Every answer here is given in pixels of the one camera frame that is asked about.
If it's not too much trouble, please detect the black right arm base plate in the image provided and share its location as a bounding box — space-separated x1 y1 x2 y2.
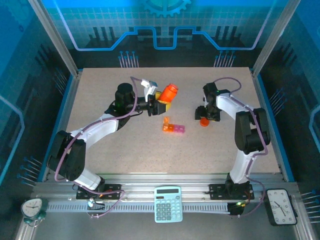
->
208 183 255 201

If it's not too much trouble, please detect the orange and pink pill organizer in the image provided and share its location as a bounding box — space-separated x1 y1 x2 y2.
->
161 116 187 135

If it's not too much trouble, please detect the aluminium frame rail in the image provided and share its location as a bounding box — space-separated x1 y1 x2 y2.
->
31 173 302 204

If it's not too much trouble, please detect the aluminium frame post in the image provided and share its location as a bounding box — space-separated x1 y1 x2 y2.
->
251 0 301 77
27 0 80 77

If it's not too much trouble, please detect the green alarm clock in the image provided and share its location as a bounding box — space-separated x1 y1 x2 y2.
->
20 197 48 227

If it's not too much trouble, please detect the grey slotted cable duct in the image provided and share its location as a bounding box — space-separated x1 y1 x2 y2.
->
46 202 230 214

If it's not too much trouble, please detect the light blue calculator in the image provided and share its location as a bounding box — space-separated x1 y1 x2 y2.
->
153 186 183 223

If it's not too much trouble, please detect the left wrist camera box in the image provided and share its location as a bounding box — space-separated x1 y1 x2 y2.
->
140 78 159 101

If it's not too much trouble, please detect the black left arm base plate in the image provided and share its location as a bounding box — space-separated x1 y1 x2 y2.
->
76 183 122 200

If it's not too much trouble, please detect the orange pill bottle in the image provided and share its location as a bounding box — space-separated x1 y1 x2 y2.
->
159 82 180 103

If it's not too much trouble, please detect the aluminium side rail blue strip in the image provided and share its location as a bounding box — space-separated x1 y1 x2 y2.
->
249 68 296 183
37 69 83 183

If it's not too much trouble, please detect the black rectangular clock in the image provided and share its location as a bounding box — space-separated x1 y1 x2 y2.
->
264 188 298 227

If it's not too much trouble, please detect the small electronics board with wires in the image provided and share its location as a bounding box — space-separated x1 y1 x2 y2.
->
86 196 106 212

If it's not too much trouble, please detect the small black controller box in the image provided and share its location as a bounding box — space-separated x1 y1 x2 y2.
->
228 201 245 217

